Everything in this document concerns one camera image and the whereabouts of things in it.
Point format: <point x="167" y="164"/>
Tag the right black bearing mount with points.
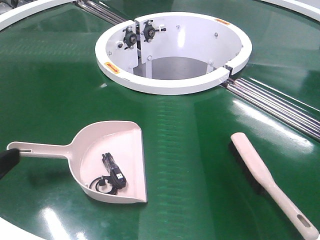
<point x="150" y="31"/>

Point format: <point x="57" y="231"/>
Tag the green conveyor belt surface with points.
<point x="51" y="87"/>

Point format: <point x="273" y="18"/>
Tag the left black bearing mount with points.
<point x="130" y="38"/>

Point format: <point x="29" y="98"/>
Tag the black gripper finger with white pad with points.
<point x="8" y="160"/>

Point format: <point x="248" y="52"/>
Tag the beige hand brush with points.
<point x="258" y="172"/>

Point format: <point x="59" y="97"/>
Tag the right steel roller strip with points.
<point x="275" y="105"/>

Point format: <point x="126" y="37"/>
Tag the pink plastic dustpan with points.
<point x="122" y="139"/>

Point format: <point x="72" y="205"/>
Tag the white central ring housing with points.
<point x="223" y="47"/>

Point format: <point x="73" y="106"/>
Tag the steel roller strip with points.
<point x="275" y="105"/>
<point x="100" y="11"/>

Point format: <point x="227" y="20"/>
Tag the black bearing mount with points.
<point x="130" y="38"/>
<point x="150" y="31"/>

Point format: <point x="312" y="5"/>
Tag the upper left steel roller strip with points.
<point x="100" y="11"/>

